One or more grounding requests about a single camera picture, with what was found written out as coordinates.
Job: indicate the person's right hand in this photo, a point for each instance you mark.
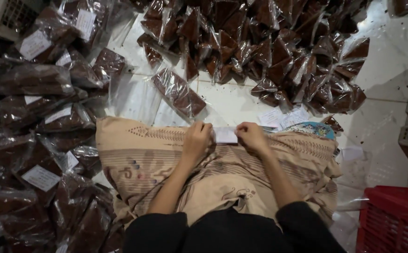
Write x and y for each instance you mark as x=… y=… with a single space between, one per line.
x=253 y=138

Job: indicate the person's left hand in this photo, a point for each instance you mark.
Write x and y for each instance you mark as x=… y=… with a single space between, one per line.
x=195 y=140

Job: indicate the person's right fingers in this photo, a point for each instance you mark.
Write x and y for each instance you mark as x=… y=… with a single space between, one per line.
x=243 y=131

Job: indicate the person's left fingers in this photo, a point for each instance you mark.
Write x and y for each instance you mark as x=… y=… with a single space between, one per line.
x=205 y=130

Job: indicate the white paper label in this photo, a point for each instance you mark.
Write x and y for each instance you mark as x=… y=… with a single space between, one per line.
x=225 y=135

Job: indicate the pile of white paper labels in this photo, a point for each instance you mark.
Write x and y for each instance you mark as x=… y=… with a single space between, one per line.
x=284 y=117

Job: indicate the clear packet of brown cake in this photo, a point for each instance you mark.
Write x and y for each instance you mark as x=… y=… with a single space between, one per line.
x=179 y=93

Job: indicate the beige patterned sarong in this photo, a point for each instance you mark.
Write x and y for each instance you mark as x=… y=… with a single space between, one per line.
x=225 y=175

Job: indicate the blue patterned plate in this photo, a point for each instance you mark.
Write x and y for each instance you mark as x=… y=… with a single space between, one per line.
x=312 y=129

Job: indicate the heap of unlabelled brown packets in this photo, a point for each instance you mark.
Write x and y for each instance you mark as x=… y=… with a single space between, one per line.
x=270 y=49

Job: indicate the small brown cake packet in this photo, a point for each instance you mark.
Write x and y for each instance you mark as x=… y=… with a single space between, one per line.
x=332 y=123

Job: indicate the person's black top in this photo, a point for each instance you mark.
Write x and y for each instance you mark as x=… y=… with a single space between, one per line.
x=232 y=232

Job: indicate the empty clear plastic bags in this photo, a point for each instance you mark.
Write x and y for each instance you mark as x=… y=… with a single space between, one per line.
x=351 y=196

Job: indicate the heap of labelled brown packets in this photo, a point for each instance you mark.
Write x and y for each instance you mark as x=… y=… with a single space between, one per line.
x=35 y=133

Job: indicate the red plastic crate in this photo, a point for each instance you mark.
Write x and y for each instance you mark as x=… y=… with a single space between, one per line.
x=393 y=221

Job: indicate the white plastic basket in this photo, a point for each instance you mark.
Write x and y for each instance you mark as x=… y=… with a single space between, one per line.
x=5 y=17

